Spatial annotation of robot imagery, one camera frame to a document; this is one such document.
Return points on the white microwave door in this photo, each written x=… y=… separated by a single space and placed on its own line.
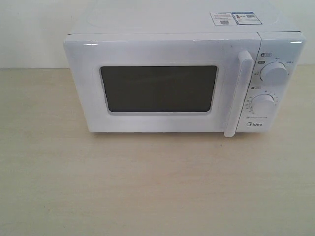
x=162 y=82

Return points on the white lower timer knob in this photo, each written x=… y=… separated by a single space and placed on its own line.
x=262 y=103

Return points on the white upper power knob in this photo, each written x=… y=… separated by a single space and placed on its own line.
x=273 y=73

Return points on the blue label sticker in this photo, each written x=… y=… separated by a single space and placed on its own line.
x=246 y=18

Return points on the white label sticker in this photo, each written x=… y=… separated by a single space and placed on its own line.
x=223 y=18

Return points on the white Midea microwave body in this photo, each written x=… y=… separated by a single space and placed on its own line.
x=281 y=40

